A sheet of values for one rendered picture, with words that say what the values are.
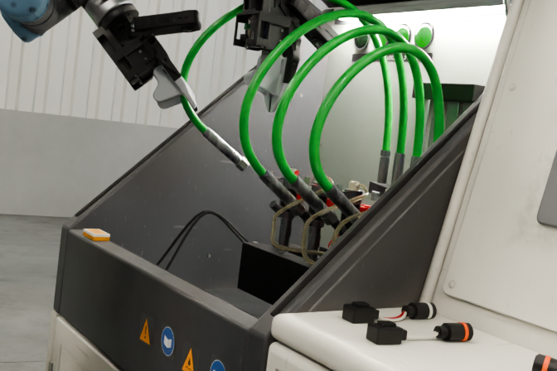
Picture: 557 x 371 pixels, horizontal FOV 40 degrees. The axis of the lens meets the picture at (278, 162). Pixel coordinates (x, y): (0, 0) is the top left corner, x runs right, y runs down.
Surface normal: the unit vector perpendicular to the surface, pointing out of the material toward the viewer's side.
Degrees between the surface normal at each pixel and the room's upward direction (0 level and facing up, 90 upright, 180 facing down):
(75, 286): 90
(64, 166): 90
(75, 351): 90
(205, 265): 90
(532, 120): 76
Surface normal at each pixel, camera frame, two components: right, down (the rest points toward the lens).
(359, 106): -0.82, -0.07
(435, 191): 0.56, 0.11
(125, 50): 0.00, -0.17
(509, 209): -0.77, -0.30
